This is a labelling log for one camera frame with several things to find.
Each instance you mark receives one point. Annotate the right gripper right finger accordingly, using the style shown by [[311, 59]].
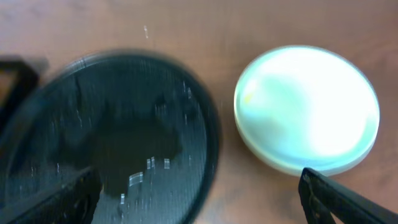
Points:
[[322, 199]]

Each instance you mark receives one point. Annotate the black round tray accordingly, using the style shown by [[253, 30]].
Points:
[[141, 119]]

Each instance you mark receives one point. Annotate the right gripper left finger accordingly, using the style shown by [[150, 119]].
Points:
[[71, 201]]

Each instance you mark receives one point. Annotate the light blue plate front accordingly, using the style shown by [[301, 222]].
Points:
[[301, 106]]

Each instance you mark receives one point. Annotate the black rectangular tray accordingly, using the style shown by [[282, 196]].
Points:
[[26, 72]]

